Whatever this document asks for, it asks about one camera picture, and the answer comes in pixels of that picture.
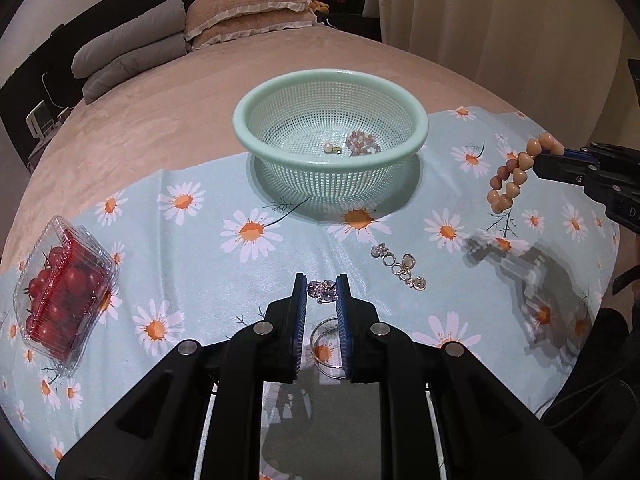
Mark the black nightstand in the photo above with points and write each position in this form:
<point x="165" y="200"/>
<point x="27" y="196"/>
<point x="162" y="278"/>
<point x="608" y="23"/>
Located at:
<point x="355" y="22"/>

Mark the pearl pendant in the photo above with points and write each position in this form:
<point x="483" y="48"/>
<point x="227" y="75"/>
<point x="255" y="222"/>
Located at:
<point x="330" y="149"/>

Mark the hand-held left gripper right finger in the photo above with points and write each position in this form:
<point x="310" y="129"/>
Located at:
<point x="343" y="310"/>

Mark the grey folded quilt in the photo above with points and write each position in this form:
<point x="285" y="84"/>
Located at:
<point x="135" y="67"/>
<point x="130" y="35"/>

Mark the brown teddy bear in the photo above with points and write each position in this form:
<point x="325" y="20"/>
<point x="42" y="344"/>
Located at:
<point x="317" y="2"/>

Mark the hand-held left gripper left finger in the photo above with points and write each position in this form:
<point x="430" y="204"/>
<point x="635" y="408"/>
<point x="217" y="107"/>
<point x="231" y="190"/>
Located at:
<point x="300" y="310"/>

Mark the blue daisy print cloth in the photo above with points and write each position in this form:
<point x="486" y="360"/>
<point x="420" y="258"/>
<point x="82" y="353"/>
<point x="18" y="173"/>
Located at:
<point x="200" y="280"/>

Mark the white bedside appliance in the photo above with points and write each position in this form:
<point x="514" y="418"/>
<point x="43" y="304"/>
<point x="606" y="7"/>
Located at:
<point x="40" y="120"/>

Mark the mint green plastic basket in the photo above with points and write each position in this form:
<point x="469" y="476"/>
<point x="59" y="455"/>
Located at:
<point x="280" y="125"/>

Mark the silver crystal brooch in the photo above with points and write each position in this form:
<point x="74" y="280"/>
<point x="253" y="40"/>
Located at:
<point x="384" y="252"/>

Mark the tan bed blanket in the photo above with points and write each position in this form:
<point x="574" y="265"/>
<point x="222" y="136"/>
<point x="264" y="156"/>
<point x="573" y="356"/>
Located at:
<point x="165" y="125"/>

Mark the beige curtain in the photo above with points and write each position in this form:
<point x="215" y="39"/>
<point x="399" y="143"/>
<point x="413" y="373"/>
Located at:
<point x="500" y="20"/>

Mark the black headboard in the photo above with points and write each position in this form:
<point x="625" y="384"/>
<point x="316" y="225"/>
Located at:
<point x="30" y="75"/>

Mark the tan frilled pillow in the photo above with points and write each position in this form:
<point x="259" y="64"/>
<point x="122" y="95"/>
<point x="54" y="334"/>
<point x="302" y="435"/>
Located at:
<point x="240" y="0"/>
<point x="260" y="27"/>

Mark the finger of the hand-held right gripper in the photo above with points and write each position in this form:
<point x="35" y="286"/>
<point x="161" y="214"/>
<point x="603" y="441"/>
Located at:
<point x="560" y="167"/>
<point x="582" y="152"/>

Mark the clear box of cherry tomatoes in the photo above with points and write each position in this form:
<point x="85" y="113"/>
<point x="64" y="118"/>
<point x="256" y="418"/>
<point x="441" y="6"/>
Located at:
<point x="62" y="300"/>

